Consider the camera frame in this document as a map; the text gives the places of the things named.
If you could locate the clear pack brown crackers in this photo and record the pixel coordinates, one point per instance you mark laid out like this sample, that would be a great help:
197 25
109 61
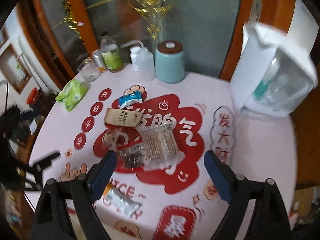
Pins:
160 149

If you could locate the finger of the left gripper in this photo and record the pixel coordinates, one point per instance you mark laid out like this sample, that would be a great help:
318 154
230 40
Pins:
46 161

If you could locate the small metal can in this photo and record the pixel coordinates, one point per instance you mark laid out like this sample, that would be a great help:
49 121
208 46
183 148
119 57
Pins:
97 58

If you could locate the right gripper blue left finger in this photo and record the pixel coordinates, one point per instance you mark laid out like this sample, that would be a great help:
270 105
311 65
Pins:
100 174

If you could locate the clear drinking glass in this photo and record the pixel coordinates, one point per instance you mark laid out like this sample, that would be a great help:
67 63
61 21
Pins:
88 70

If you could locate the cardboard box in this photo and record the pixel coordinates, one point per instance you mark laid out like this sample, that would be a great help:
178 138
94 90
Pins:
305 207

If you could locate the red dark dried fruit pack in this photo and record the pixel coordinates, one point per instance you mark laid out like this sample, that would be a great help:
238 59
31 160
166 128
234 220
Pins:
130 156

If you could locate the wooden glass door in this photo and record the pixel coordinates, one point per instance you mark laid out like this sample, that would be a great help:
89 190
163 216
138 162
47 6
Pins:
62 33

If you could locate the red bucket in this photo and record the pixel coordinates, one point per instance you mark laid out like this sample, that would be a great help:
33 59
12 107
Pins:
33 96

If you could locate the white clear storage box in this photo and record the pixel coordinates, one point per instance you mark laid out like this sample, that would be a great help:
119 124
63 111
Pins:
273 75

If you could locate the white squeeze wash bottle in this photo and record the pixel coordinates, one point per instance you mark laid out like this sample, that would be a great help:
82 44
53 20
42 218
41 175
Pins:
144 60

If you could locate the green tissue pack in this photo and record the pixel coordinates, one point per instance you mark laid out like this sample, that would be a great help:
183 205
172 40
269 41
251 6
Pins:
71 94

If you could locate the small blue white packet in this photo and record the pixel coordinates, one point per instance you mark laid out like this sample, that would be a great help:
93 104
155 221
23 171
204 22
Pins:
129 99

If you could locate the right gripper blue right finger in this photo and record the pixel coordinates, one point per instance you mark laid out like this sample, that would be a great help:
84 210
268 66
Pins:
221 175

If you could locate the small white pill bottle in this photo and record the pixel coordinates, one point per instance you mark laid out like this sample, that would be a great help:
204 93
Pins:
134 51

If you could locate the light blue canister brown lid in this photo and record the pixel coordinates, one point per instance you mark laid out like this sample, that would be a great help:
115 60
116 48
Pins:
169 61

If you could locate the kraft paper cracker pack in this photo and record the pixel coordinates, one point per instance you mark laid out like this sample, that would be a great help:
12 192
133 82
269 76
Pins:
122 117

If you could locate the green label plastic bottle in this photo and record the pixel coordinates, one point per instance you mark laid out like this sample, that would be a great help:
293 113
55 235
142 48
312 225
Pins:
110 53

